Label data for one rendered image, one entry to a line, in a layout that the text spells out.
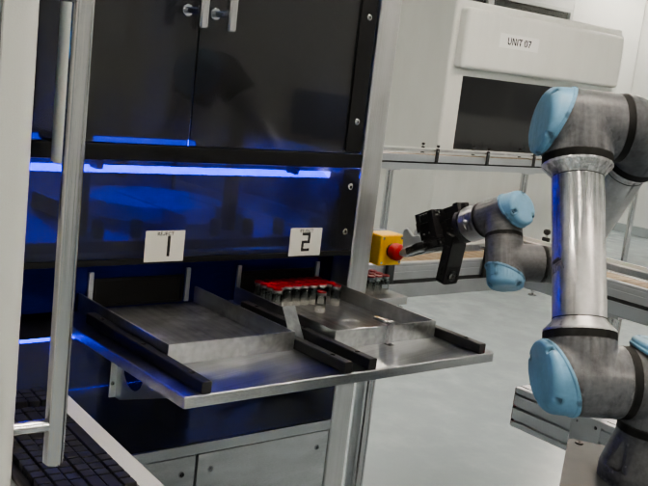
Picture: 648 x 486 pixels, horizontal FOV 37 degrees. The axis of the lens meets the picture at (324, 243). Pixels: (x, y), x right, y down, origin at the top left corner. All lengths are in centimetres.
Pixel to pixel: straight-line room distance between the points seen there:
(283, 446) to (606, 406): 86
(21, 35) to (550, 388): 91
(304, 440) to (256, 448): 13
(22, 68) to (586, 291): 91
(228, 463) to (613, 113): 107
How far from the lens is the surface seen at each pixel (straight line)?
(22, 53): 109
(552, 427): 280
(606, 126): 163
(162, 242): 184
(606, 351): 154
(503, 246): 192
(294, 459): 221
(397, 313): 202
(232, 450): 209
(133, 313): 189
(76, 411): 160
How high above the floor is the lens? 138
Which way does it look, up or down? 10 degrees down
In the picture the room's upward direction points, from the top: 7 degrees clockwise
